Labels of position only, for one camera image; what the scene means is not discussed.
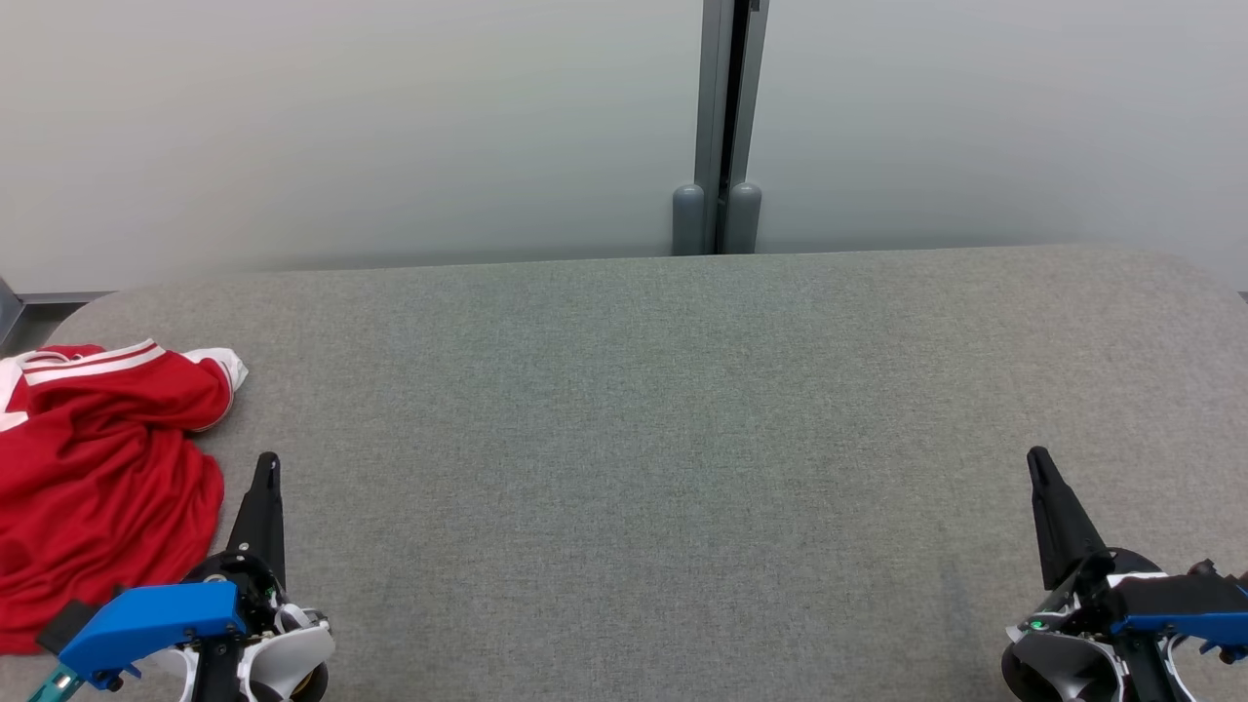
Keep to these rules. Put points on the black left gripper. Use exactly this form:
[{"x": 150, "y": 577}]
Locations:
[{"x": 258, "y": 590}]

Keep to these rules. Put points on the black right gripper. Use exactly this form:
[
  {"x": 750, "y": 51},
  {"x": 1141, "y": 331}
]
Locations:
[{"x": 1058, "y": 663}]

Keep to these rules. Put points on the red white-sleeved Bulls shirt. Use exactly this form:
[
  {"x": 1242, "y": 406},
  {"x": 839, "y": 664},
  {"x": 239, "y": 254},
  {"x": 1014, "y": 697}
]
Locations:
[{"x": 97, "y": 468}]

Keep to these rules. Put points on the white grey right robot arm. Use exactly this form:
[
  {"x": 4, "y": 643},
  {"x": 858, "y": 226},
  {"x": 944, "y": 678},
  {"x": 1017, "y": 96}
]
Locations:
[{"x": 1185, "y": 673}]

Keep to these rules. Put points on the grey baseboard strip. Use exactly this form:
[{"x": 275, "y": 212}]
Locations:
[{"x": 58, "y": 296}]

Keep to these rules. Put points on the grey fabric sofa surface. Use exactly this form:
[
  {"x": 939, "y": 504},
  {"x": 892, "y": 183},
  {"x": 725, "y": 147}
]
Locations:
[{"x": 634, "y": 439}]

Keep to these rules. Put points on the grey cylinder bumper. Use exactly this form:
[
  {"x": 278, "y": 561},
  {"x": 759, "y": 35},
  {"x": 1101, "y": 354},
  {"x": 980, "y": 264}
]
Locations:
[
  {"x": 687, "y": 219},
  {"x": 743, "y": 219}
]

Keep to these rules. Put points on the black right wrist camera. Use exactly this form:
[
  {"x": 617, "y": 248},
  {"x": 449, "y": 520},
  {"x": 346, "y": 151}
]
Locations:
[{"x": 1180, "y": 593}]

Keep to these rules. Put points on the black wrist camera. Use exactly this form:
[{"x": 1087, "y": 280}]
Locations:
[
  {"x": 66, "y": 629},
  {"x": 1180, "y": 593}
]

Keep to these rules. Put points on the blue left camera mount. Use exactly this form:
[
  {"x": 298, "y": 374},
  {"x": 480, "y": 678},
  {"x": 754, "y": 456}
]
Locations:
[{"x": 146, "y": 624}]

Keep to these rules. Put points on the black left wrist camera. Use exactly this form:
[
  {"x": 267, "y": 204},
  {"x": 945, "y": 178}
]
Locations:
[{"x": 66, "y": 629}]

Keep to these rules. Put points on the grey partition post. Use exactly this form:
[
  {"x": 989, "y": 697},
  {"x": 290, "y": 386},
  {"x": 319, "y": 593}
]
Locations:
[{"x": 712, "y": 97}]

